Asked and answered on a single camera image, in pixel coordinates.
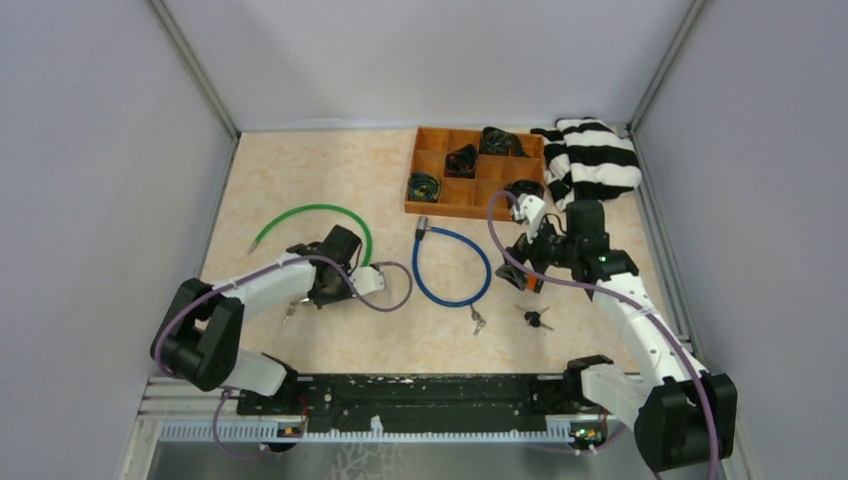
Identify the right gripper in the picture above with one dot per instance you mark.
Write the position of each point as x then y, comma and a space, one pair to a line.
519, 254

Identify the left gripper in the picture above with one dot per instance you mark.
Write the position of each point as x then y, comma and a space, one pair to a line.
320, 300

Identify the green lock key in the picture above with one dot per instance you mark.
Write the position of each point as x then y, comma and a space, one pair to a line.
293, 308

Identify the green cable lock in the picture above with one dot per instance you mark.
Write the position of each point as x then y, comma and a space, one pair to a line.
365, 258

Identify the black padlock keys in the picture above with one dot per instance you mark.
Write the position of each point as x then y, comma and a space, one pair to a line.
533, 317

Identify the blue lock key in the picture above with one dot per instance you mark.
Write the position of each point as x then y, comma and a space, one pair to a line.
478, 319

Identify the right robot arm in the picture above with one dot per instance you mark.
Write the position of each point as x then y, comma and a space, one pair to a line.
679, 412

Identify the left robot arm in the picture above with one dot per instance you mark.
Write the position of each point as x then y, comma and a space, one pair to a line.
199, 337

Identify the rolled dark tie, front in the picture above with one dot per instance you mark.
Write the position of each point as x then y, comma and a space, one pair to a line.
527, 187

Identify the rolled dark tie, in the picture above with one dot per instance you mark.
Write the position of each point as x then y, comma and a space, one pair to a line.
527, 187
462, 163

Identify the black white striped towel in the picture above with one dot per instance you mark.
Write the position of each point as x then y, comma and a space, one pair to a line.
585, 159

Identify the wooden compartment tray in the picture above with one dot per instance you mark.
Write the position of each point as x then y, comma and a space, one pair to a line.
468, 198

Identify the rolled dark tie, middle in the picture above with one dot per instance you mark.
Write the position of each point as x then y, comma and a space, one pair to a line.
462, 163

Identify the rolled green tie, unrolling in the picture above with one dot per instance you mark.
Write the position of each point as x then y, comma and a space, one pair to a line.
498, 142

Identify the rolled floral tie, left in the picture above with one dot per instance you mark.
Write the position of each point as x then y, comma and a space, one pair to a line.
423, 187

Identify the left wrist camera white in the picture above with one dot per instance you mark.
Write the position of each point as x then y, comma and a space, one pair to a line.
367, 280

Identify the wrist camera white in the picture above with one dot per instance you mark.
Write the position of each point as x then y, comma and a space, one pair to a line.
529, 210
367, 280

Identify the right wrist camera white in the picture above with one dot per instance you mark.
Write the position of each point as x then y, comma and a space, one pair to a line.
529, 210

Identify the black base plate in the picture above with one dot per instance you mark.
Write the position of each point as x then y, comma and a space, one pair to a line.
420, 405

